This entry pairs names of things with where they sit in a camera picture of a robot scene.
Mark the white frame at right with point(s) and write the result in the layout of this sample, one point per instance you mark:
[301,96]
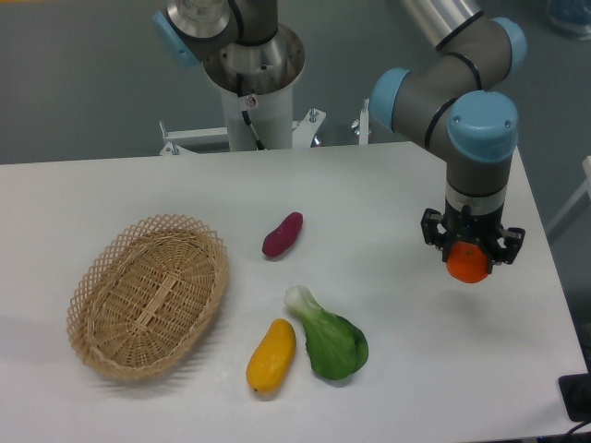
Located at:
[574,207]

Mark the purple sweet potato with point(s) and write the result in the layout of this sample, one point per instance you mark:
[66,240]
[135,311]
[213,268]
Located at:
[283,236]

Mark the green bok choy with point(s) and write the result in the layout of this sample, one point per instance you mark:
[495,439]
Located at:
[336,347]

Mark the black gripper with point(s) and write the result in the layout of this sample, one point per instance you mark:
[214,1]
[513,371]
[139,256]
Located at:
[441,230]

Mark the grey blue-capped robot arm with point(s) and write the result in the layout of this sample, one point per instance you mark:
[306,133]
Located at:
[451,110]

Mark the orange fruit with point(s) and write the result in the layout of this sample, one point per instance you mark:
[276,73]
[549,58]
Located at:
[467,263]

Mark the yellow mango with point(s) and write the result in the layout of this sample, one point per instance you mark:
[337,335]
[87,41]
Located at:
[272,359]

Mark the oval wicker basket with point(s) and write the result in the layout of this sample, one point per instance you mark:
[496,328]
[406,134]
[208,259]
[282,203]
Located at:
[148,297]

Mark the blue object top right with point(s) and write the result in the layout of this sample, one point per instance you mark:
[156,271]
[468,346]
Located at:
[570,17]

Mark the black device at table edge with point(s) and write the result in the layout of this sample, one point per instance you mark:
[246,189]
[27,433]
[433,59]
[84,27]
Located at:
[575,392]

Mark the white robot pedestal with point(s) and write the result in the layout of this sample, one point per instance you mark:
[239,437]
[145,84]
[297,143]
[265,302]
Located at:
[256,88]

